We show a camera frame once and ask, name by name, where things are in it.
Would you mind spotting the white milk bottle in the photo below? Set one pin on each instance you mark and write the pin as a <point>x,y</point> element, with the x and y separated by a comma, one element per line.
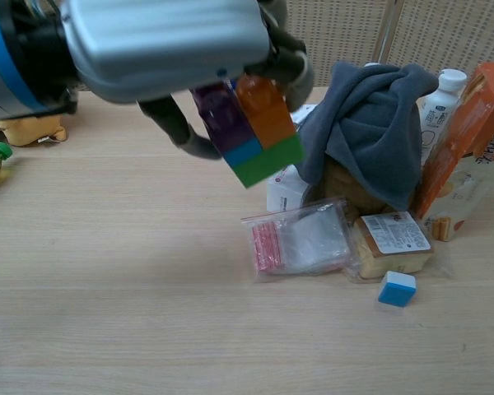
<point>440,107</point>

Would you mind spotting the white tissue pack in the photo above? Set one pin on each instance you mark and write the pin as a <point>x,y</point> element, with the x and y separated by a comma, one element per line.
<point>302,114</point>

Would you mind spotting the colourful block toy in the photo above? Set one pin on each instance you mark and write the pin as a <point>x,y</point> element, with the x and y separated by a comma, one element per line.
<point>255,140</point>

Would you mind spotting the white paper packet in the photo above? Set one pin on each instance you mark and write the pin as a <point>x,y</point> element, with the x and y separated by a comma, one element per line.
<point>284,193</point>

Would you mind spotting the orange snack box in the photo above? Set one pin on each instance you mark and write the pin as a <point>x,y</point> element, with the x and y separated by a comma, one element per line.
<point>461,164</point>

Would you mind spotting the clear zip bag red strip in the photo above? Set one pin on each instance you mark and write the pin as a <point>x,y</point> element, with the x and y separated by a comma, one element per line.
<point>300,243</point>

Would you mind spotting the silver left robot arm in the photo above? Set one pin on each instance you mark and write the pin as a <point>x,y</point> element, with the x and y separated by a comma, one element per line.
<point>12,57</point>

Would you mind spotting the grey towel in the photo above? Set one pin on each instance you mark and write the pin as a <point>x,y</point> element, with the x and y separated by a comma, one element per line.
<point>374,127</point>

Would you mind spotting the packaged bread slice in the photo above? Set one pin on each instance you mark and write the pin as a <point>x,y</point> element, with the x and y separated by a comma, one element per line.
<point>391,247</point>

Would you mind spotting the woven bamboo folding screen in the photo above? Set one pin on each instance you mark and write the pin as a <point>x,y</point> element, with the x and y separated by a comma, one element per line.
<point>416,33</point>

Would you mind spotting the brown lumpy item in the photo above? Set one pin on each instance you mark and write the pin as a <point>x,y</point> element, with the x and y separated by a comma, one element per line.
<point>346,187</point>

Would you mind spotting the small blue eraser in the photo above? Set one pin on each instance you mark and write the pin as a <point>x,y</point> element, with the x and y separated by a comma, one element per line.
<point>396,290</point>

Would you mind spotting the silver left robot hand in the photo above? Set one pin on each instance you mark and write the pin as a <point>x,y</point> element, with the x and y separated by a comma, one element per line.
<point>164,45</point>

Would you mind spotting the orange plush toy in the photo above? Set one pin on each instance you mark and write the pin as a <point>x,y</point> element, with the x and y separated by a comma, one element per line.
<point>29,131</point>

